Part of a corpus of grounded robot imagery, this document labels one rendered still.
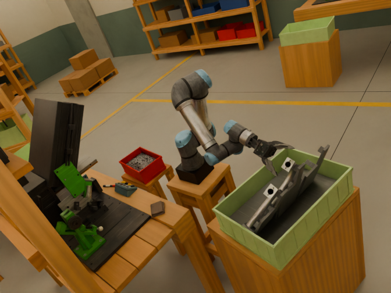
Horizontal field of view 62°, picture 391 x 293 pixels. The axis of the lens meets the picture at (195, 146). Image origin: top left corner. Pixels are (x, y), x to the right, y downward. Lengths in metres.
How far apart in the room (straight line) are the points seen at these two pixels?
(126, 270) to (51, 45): 10.76
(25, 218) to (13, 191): 0.12
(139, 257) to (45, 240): 0.55
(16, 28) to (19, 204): 10.53
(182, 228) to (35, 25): 10.62
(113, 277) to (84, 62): 7.25
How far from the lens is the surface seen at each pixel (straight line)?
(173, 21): 7.72
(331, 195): 1.73
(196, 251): 2.06
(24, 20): 11.87
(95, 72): 8.31
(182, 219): 1.87
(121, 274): 1.79
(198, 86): 1.73
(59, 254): 1.51
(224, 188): 2.22
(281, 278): 1.65
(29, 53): 11.75
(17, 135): 4.71
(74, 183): 2.15
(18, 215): 1.38
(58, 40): 12.25
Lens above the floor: 2.11
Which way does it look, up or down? 30 degrees down
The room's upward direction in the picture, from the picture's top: 21 degrees counter-clockwise
